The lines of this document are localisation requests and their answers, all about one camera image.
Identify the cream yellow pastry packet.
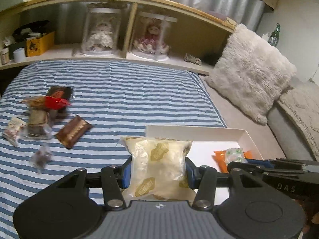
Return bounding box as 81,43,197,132
119,136,196,204

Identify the white seaweed snack packet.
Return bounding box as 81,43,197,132
2,117,26,147

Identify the orange snack packet right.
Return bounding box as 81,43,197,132
243,151,254,159

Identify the orange snack packet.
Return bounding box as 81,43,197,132
212,151,228,173
243,151,254,159

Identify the orange snack packet left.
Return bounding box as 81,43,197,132
212,151,228,173

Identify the green white candy packet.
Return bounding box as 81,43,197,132
225,148,247,165

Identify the white shallow cardboard box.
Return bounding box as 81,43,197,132
145,124,265,205

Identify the brown gold snack packet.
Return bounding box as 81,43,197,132
55,115,93,149

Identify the beige textured blanket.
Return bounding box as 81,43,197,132
277,81,318,160

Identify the small clear dark candy packet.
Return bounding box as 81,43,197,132
30,143,53,174

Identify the blue white striped quilt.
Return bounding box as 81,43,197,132
1,60,225,238

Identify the fluffy cream pillow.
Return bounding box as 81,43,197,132
206,24,297,125

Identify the gold foil clear snack packet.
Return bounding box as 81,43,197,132
22,109,52,140

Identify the red-ended twisted snack packet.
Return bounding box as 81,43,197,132
21,96,71,111

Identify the dark red-label snack packet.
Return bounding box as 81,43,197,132
45,86,73,120

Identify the small object on shelf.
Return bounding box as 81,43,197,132
184,54,202,65

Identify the green glass bottle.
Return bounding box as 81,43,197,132
268,23,281,47

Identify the pink doll in case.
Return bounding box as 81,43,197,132
129,11,177,62

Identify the white doll in case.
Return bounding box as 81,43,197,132
81,3,122,57

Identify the wooden headboard shelf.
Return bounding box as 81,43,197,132
1,0,236,75

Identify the yellow cardboard box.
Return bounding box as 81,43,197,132
26,31,55,57

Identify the white cylinder cup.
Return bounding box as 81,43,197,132
13,48,27,63

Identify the black bag on shelf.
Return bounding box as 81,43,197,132
12,20,54,43

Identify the small labelled jar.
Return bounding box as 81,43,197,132
1,48,10,65

